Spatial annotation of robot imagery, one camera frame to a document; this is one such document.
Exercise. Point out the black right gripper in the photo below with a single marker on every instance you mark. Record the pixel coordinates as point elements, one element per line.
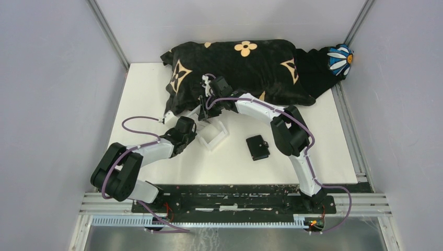
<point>205,112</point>

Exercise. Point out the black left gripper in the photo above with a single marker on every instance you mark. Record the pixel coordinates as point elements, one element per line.
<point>191,137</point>

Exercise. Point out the white plastic card tray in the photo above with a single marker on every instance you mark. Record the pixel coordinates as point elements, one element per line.
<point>211,132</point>

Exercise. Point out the black leather card holder wallet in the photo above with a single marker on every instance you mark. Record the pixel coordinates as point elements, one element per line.
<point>258,147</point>

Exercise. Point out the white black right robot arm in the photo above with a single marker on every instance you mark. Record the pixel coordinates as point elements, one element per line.
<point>289,130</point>

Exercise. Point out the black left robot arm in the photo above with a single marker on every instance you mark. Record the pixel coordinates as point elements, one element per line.
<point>116,175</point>

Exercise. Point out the black cloth with daisy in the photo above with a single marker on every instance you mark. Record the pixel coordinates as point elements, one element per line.
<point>320,70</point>

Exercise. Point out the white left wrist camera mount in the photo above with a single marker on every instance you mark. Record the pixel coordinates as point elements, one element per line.
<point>170,119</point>

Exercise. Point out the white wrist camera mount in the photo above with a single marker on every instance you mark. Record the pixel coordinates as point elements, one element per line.
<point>170,119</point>
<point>206,79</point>

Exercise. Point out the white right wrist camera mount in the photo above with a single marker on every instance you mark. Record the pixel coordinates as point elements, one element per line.
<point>206,79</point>

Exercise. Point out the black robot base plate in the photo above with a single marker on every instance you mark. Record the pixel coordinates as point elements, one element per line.
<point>227,217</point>

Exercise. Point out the aluminium frame rail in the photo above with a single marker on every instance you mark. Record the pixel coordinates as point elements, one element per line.
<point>335,204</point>

